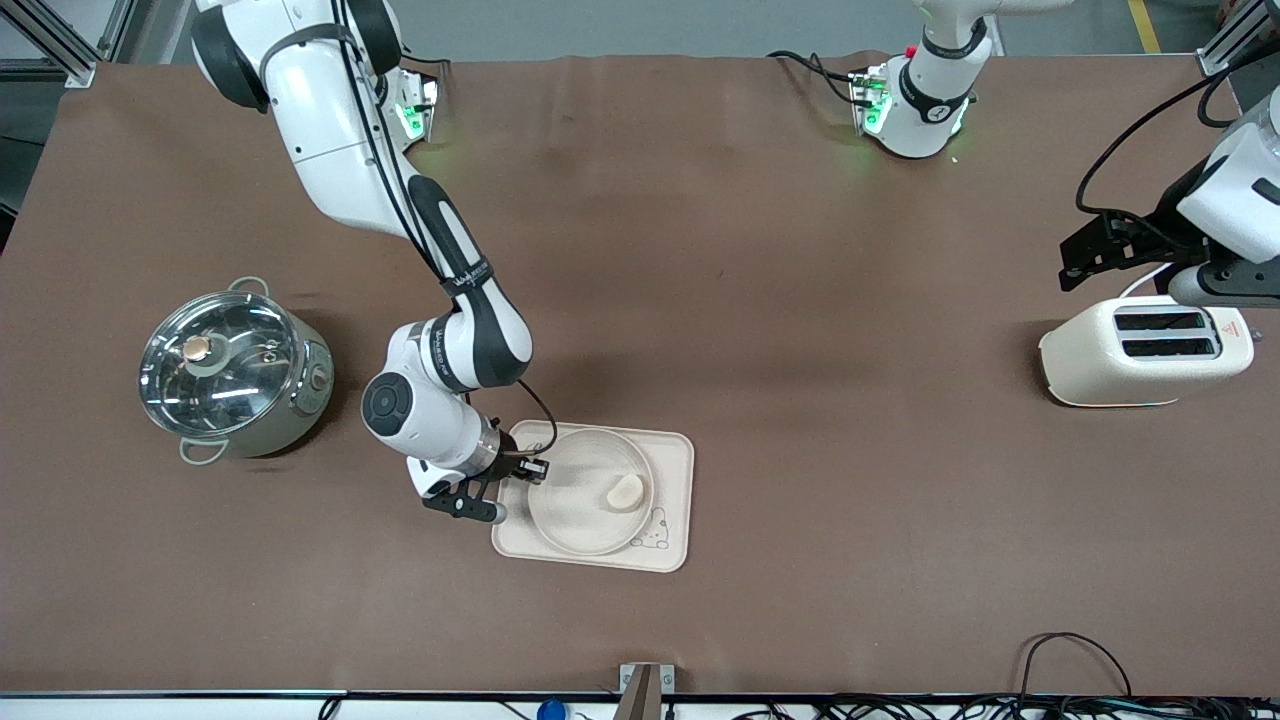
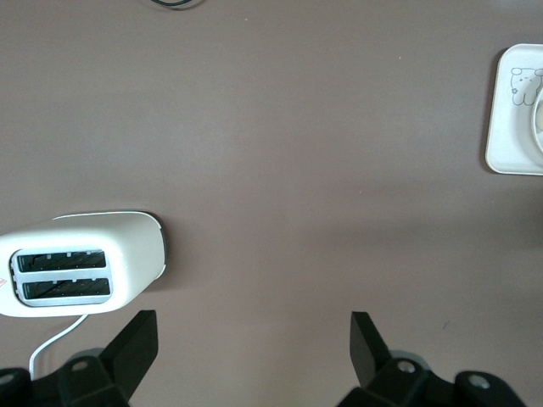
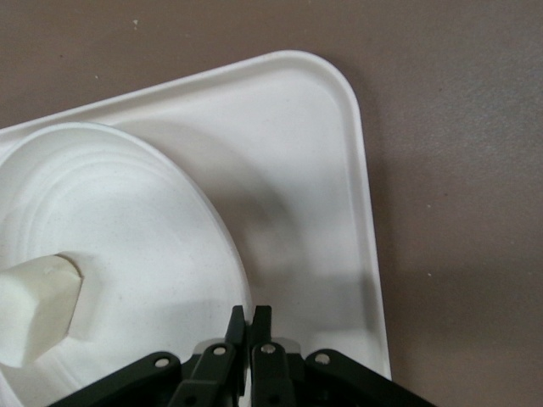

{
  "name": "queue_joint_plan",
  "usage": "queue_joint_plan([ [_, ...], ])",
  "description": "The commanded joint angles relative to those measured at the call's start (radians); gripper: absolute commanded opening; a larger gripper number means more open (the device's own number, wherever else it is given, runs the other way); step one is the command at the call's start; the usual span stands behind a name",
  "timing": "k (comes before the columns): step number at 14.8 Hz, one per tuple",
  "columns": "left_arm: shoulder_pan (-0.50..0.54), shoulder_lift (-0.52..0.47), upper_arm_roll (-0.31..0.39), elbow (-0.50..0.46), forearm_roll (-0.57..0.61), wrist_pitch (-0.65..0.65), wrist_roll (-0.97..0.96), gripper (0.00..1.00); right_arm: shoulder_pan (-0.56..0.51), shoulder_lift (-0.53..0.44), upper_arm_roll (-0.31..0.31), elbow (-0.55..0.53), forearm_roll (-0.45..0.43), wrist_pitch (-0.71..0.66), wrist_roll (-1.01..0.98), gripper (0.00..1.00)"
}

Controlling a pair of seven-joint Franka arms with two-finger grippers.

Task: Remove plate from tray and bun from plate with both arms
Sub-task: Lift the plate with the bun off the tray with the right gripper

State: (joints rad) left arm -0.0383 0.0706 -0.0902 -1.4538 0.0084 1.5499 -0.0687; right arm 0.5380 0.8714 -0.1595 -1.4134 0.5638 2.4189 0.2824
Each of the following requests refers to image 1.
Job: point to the white steamed bun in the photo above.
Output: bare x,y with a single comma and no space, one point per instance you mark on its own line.
625,492

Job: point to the aluminium frame profile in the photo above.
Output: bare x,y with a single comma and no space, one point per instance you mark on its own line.
60,55
1228,50

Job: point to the cream two-slot toaster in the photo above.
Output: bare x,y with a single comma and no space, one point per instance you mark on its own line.
1100,360

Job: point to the cream rabbit print tray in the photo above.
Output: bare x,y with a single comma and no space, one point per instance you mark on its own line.
675,540

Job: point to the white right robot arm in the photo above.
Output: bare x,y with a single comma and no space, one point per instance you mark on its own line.
330,130

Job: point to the steel pot with glass lid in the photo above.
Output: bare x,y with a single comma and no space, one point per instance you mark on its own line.
310,400

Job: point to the small blue round object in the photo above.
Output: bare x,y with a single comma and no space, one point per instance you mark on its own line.
551,711

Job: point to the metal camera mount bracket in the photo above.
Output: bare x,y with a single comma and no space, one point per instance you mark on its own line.
645,690

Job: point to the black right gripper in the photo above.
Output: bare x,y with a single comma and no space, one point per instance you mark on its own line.
509,457

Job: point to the brown table cover mat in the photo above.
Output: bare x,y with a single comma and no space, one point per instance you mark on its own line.
800,250

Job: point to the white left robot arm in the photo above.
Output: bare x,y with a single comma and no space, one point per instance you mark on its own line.
925,100

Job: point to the glass pot lid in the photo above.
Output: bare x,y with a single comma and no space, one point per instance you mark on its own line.
230,390

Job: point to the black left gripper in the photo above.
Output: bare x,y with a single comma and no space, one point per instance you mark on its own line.
1166,212

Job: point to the round cream plate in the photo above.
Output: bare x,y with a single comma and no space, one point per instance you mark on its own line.
580,510

